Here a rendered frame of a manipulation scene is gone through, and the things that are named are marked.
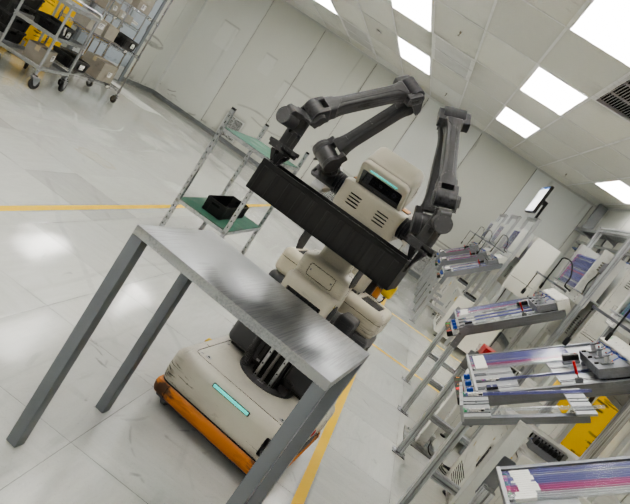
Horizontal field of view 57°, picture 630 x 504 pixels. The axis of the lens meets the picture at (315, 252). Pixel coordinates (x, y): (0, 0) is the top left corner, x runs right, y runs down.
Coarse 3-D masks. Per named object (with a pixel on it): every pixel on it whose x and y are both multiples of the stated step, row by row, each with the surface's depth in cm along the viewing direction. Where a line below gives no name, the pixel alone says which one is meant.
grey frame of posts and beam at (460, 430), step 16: (624, 320) 301; (448, 384) 338; (560, 384) 330; (624, 416) 251; (416, 432) 344; (464, 432) 265; (608, 432) 253; (400, 448) 346; (448, 448) 267; (592, 448) 255; (432, 464) 269; (416, 480) 271
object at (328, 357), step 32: (128, 256) 166; (192, 256) 169; (224, 256) 188; (224, 288) 161; (256, 288) 179; (96, 320) 171; (160, 320) 209; (256, 320) 154; (288, 320) 170; (320, 320) 190; (64, 352) 172; (288, 352) 151; (320, 352) 162; (352, 352) 180; (320, 384) 148; (32, 416) 176; (288, 416) 151; (320, 416) 191; (288, 448) 194; (256, 480) 153
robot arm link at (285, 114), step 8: (288, 104) 187; (304, 104) 194; (280, 112) 188; (288, 112) 186; (296, 112) 187; (304, 112) 193; (280, 120) 187; (288, 120) 186; (296, 120) 189; (320, 120) 190; (288, 128) 192
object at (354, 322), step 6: (288, 288) 227; (294, 294) 226; (306, 300) 225; (312, 306) 224; (318, 312) 223; (336, 312) 241; (348, 312) 243; (336, 318) 241; (342, 318) 234; (348, 318) 234; (354, 318) 240; (336, 324) 234; (342, 324) 234; (348, 324) 233; (354, 324) 234; (342, 330) 234; (348, 330) 233; (354, 330) 242; (348, 336) 238
